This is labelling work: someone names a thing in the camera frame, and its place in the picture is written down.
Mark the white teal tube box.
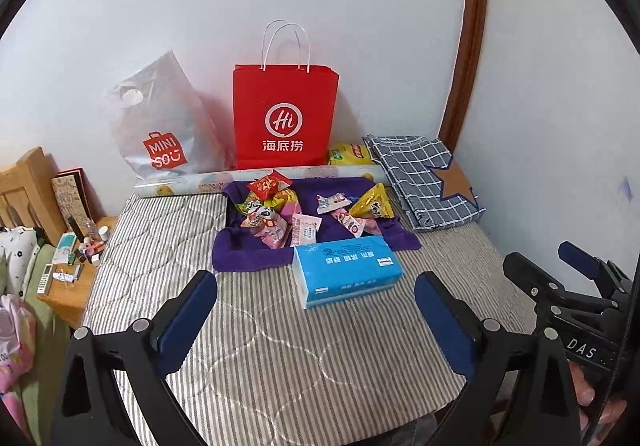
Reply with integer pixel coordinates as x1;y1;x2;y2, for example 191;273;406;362
51;232;77;265

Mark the white remote control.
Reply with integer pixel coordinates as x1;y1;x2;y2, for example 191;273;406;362
37;264;53;295

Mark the blue tissue pack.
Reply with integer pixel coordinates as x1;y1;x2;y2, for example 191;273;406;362
292;236;402;309

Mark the purple towel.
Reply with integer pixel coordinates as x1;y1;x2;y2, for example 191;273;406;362
212;177;422;273

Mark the rolled fruit print mat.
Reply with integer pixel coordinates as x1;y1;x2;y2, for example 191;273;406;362
134;164;390;198

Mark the brown wooden door frame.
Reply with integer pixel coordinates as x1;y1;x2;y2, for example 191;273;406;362
438;0;487;152

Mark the wooden nightstand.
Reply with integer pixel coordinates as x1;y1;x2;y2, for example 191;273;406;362
37;217;117;329

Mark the pink yellow snack packet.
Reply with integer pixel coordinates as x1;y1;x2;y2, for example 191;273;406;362
262;188;302;224

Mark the white Miniso plastic bag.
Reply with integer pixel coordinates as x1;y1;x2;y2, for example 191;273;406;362
100;51;231;179

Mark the red Haidilao paper bag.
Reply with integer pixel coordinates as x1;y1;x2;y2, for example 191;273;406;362
232;19;340;169

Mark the yellow chips bag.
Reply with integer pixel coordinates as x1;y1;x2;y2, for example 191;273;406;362
329;143;373;165

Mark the white pink snack packet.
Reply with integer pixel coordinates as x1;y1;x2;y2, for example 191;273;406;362
317;192;352;215

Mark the pink floral bag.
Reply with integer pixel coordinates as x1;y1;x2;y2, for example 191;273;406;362
0;294;37;437

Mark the patterned book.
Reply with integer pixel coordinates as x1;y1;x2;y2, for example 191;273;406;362
51;167;96;237

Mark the right hand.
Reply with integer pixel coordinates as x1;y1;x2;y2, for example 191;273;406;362
566;359;629;434

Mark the white floral pillow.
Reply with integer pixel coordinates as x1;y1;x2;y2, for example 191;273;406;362
1;226;40;299

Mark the pink strawberry wafer packet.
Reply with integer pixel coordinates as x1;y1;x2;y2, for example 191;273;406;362
331;207;366;238

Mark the green snack packet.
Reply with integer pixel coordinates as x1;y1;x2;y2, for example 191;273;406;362
235;197;262;216

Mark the blue plaid folded cloth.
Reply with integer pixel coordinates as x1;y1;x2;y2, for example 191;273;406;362
363;135;486;231

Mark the white red character snack packet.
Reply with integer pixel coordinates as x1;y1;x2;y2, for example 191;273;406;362
241;206;290;249

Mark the striped quilted mattress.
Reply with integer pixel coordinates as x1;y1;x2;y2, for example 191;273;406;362
84;195;535;445

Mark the pale pink sachet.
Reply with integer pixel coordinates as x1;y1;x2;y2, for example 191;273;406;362
291;214;322;247

